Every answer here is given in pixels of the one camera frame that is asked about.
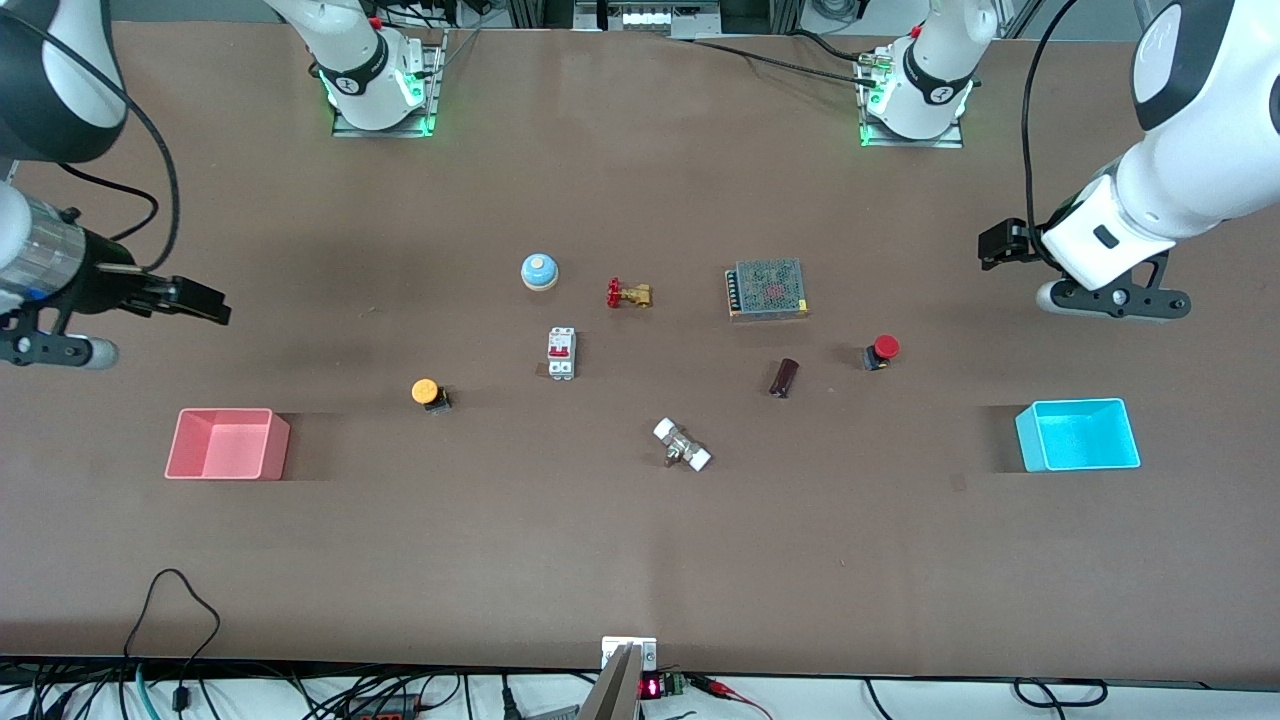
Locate white metal bracket with beam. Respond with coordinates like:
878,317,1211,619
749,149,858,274
578,636,658,720

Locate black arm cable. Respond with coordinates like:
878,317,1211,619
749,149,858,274
1021,0,1083,271
0,10,181,273

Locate cyan plastic box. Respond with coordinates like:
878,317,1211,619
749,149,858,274
1014,397,1142,473

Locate black base power cable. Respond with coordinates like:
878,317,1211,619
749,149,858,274
690,30,886,86

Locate red clip lead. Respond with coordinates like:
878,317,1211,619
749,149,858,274
690,675,776,720

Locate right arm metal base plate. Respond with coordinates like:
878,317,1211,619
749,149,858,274
333,30,443,138

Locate silver valve white ends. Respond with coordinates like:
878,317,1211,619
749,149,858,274
652,417,713,473

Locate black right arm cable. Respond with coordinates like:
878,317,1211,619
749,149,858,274
0,10,181,273

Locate pink plastic box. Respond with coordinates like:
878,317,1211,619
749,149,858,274
164,407,292,482

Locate black looped table cable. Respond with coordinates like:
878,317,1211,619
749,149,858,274
122,568,223,720

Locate black floor cable loop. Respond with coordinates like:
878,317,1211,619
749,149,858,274
1013,678,1109,709

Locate metal mesh power supply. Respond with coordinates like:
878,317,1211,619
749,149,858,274
725,258,811,322

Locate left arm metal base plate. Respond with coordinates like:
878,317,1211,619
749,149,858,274
860,50,966,149

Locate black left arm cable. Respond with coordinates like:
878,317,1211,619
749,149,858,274
1021,0,1083,271

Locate orange black power strip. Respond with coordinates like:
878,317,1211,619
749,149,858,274
345,693,426,720

